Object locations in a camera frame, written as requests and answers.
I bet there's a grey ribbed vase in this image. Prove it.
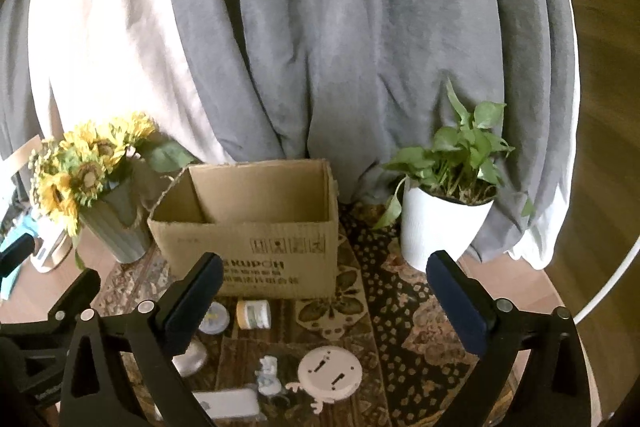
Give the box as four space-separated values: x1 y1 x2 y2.
80 183 151 264

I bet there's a white plastic object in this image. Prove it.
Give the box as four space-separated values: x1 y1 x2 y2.
29 217 74 276

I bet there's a patterned table runner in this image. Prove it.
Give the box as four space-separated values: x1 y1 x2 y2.
92 202 531 427

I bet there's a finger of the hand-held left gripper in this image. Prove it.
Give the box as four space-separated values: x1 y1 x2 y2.
0 268 102 343
0 234 37 279

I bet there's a white round disc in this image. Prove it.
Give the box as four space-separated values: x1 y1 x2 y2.
297 346 362 401

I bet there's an artificial sunflower bouquet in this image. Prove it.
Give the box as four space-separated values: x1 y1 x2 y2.
27 111 201 240

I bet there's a white ribbed plant pot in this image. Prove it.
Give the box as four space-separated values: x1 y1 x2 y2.
400 186 496 273

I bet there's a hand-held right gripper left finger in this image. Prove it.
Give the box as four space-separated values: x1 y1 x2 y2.
59 252 226 427

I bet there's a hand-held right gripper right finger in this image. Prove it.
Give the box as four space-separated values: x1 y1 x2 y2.
426 250 591 427

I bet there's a small white figurine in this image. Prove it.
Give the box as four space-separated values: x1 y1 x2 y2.
255 356 281 396

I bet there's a cardboard box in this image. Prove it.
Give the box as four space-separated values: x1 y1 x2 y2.
146 158 341 300

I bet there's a white power bank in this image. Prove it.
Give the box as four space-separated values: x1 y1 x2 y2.
192 387 266 423

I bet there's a white curtain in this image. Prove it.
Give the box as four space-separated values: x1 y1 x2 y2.
27 0 238 170

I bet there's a white slanted board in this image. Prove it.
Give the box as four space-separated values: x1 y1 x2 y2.
0 134 44 188

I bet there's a silver metal cone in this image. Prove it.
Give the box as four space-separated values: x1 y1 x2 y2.
172 339 209 378

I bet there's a green pothos plant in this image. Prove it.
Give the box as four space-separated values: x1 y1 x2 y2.
372 79 536 230

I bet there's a grey curtain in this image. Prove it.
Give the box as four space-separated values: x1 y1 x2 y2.
0 0 581 268

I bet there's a small cream jar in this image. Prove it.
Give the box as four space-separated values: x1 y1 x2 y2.
236 299 272 331

